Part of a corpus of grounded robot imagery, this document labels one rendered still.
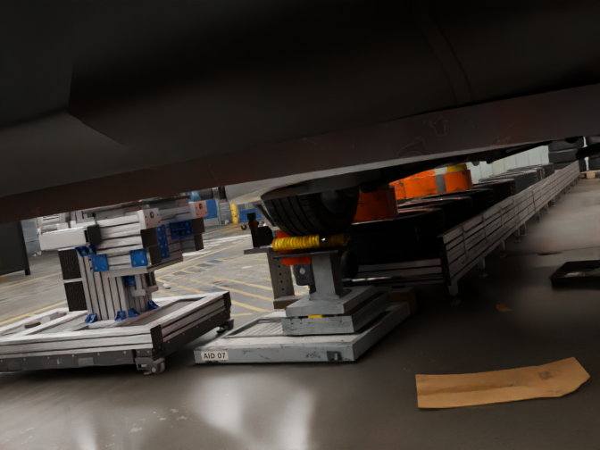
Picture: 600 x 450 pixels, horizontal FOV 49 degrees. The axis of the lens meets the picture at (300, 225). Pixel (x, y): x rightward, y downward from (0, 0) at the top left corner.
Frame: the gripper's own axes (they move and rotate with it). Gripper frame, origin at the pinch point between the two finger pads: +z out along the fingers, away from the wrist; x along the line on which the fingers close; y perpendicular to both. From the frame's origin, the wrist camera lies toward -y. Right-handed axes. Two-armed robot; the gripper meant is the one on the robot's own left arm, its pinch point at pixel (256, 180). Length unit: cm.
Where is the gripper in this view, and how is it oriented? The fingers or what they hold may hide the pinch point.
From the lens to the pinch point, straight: 345.9
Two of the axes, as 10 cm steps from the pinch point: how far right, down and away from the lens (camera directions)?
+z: 9.4, -1.7, 3.0
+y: 1.6, 9.9, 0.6
